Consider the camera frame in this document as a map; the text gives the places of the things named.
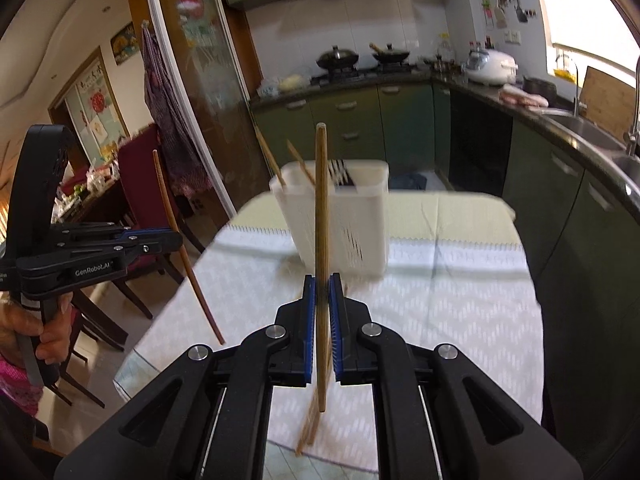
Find light wooden chopstick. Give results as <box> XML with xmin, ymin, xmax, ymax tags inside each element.
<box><xmin>152</xmin><ymin>150</ymin><xmax>226</xmax><ymax>344</ymax></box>

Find white plastic utensil holder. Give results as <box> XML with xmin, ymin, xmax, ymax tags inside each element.
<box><xmin>269</xmin><ymin>159</ymin><xmax>390</xmax><ymax>278</ymax></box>

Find black plastic fork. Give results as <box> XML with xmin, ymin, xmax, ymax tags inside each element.
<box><xmin>329</xmin><ymin>159</ymin><xmax>355</xmax><ymax>188</ymax></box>

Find brown wooden chopstick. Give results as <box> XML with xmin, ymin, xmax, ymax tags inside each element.
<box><xmin>255</xmin><ymin>127</ymin><xmax>286</xmax><ymax>188</ymax></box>

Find tan wooden chopstick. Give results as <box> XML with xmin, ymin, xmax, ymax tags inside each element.
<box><xmin>286</xmin><ymin>140</ymin><xmax>316</xmax><ymax>188</ymax></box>

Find dark wooden chopstick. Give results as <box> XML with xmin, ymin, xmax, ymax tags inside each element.
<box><xmin>314</xmin><ymin>122</ymin><xmax>331</xmax><ymax>413</ymax></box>

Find pale wooden chopstick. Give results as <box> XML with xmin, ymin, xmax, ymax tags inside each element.
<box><xmin>295</xmin><ymin>392</ymin><xmax>321</xmax><ymax>456</ymax></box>

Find hanging kitchen utensils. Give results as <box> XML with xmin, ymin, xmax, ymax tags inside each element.
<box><xmin>480</xmin><ymin>0</ymin><xmax>538</xmax><ymax>29</ymax></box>

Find person left hand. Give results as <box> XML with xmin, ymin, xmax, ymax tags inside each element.
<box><xmin>0</xmin><ymin>292</ymin><xmax>73</xmax><ymax>367</ymax></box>

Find red dining chair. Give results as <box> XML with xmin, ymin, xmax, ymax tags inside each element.
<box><xmin>60</xmin><ymin>123</ymin><xmax>206</xmax><ymax>406</ymax></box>

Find purple checked apron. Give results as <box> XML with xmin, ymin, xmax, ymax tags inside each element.
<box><xmin>141</xmin><ymin>21</ymin><xmax>213</xmax><ymax>198</ymax></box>

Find blue floor rag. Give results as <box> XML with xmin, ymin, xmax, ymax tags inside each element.
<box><xmin>388</xmin><ymin>172</ymin><xmax>427</xmax><ymax>191</ymax></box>

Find sliding glass door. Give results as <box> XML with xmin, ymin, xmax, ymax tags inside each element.
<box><xmin>148</xmin><ymin>0</ymin><xmax>269</xmax><ymax>219</ymax></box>

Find black gas stove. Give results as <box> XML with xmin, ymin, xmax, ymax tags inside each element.
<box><xmin>310</xmin><ymin>63</ymin><xmax>428</xmax><ymax>87</ymax></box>

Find black wok with lid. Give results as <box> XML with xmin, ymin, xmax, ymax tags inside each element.
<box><xmin>316</xmin><ymin>46</ymin><xmax>359</xmax><ymax>73</ymax></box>

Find green lower cabinets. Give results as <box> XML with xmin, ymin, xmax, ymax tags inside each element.
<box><xmin>249</xmin><ymin>79</ymin><xmax>640</xmax><ymax>461</ymax></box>

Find small steel pot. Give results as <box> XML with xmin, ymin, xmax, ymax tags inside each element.
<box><xmin>423</xmin><ymin>55</ymin><xmax>457</xmax><ymax>74</ymax></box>

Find pink cloth on counter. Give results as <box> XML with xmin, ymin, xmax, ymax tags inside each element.
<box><xmin>498</xmin><ymin>84</ymin><xmax>549</xmax><ymax>108</ymax></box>

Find white rice cooker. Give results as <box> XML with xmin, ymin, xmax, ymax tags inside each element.
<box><xmin>464</xmin><ymin>49</ymin><xmax>518</xmax><ymax>86</ymax></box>

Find black pot on counter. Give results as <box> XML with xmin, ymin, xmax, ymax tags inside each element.
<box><xmin>523</xmin><ymin>76</ymin><xmax>558</xmax><ymax>103</ymax></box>

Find small steel faucet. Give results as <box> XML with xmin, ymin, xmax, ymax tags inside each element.
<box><xmin>555</xmin><ymin>51</ymin><xmax>580</xmax><ymax>117</ymax></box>

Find steel double sink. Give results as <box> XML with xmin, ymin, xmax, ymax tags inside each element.
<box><xmin>541</xmin><ymin>108</ymin><xmax>639</xmax><ymax>185</ymax></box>

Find tall steel faucet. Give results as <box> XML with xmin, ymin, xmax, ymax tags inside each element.
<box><xmin>625</xmin><ymin>58</ymin><xmax>640</xmax><ymax>156</ymax></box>

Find wooden cutting board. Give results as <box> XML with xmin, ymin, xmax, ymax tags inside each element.
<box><xmin>579</xmin><ymin>66</ymin><xmax>634</xmax><ymax>142</ymax></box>

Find black pan with handle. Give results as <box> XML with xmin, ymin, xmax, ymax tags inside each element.
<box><xmin>369</xmin><ymin>42</ymin><xmax>410</xmax><ymax>65</ymax></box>

